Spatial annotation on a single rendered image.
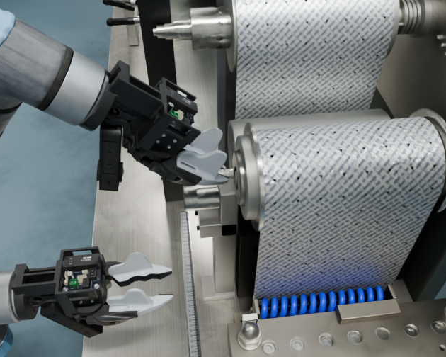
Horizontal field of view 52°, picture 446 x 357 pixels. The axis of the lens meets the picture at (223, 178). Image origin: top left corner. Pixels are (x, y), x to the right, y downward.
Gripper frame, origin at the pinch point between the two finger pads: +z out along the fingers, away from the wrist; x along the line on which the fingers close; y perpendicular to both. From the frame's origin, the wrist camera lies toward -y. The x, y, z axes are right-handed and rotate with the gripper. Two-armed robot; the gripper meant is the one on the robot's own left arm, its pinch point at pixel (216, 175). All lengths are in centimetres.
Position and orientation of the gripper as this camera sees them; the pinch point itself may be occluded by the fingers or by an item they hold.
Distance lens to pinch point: 63.7
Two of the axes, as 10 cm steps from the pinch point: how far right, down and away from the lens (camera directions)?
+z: 7.6, 3.7, 5.3
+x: -1.2, -7.2, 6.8
